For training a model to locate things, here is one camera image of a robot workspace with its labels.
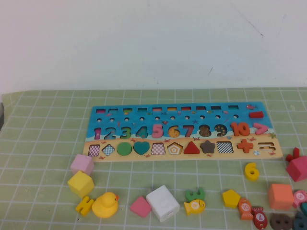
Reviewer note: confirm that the yellow number six piece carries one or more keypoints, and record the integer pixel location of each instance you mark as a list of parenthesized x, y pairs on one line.
[(248, 171)]

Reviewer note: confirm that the red triangle piece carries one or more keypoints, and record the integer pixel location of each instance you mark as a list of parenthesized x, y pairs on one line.
[(192, 149)]

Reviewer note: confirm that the pink greater-than sign piece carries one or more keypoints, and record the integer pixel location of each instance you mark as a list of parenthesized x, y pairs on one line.
[(265, 129)]

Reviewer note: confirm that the brown number eight piece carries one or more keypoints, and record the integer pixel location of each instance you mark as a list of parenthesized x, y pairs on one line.
[(273, 226)]

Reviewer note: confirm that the green number three piece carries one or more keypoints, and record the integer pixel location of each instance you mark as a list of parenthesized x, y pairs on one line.
[(192, 197)]

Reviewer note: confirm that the yellow fish piece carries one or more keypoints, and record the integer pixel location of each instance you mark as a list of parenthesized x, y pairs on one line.
[(193, 207)]

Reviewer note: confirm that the brown star piece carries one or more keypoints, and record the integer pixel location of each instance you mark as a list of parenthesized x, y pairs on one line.
[(207, 146)]

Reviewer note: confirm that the pink wooden cube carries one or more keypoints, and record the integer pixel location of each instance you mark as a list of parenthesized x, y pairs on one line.
[(81, 164)]

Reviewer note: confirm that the pink diamond piece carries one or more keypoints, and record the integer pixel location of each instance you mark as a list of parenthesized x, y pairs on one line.
[(140, 207)]

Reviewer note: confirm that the yellow rubber duck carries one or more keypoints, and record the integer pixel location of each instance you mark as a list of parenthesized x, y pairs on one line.
[(104, 206)]

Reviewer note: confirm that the orange fish piece number ten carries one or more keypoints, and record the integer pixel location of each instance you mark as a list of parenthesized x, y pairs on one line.
[(245, 208)]

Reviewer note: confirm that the red Y-shaped piece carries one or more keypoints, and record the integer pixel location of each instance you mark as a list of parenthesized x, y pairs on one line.
[(296, 152)]

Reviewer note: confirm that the yellow pentagon piece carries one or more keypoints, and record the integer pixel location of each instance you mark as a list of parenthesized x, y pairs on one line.
[(230, 198)]

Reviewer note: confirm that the teal number piece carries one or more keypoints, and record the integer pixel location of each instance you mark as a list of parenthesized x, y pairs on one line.
[(297, 225)]

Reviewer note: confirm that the green checkered tablecloth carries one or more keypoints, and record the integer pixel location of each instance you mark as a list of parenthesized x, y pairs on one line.
[(36, 143)]

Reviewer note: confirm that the orange plus sign piece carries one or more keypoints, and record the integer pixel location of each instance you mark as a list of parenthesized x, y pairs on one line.
[(245, 146)]

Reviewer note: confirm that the green circle piece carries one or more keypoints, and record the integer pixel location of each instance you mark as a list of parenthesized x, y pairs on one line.
[(124, 148)]

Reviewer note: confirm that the red foam cube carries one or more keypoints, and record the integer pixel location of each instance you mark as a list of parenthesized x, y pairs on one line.
[(298, 169)]

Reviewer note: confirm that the red minus sign piece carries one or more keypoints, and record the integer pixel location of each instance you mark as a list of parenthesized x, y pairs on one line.
[(256, 115)]

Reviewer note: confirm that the orange foam cube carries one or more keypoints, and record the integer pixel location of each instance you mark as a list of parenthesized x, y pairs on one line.
[(280, 196)]

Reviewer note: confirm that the white charger block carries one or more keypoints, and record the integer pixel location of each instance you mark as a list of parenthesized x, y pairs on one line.
[(161, 201)]

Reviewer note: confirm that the yellow wooden cube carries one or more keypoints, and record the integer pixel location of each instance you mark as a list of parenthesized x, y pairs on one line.
[(80, 184)]

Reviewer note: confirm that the small teal piece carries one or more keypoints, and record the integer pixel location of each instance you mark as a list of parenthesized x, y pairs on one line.
[(304, 207)]

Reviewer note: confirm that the teal heart piece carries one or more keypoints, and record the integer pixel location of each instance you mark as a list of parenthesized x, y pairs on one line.
[(141, 147)]

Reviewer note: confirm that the red fish piece number seven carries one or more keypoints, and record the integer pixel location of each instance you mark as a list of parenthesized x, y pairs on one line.
[(260, 218)]

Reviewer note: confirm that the pink fish piece number five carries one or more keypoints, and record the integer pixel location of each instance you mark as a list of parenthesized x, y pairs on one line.
[(299, 197)]

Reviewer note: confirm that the wooden number shape puzzle board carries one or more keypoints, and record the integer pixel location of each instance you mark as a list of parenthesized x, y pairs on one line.
[(134, 115)]

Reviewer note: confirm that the yellow H-shaped piece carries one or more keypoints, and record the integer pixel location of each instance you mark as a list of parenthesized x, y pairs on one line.
[(84, 206)]

